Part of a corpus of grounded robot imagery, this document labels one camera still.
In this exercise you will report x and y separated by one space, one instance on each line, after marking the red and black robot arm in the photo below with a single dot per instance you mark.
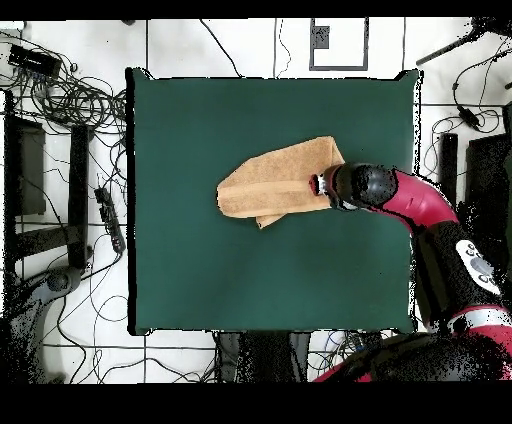
420 200

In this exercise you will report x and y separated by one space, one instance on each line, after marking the black power strip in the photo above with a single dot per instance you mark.
110 220

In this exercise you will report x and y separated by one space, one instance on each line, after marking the grey square floor frame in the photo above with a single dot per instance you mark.
320 38

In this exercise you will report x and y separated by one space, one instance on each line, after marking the dark tripod base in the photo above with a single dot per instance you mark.
60 280

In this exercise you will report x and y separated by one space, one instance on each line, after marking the orange-tan terry towel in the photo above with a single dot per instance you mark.
276 180

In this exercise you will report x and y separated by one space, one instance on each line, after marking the black tripod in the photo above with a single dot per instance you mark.
444 50

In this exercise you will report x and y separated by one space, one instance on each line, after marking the black metal frame stand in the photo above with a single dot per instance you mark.
448 160
78 180

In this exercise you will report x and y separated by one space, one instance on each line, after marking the black robot pedestal stand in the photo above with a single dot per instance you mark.
264 360

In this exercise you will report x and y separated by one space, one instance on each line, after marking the black power adapter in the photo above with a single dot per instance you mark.
468 118

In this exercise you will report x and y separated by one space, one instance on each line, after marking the dark green table cloth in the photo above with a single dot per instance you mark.
240 112

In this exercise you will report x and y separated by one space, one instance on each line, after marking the black electronics box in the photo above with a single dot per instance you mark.
34 60

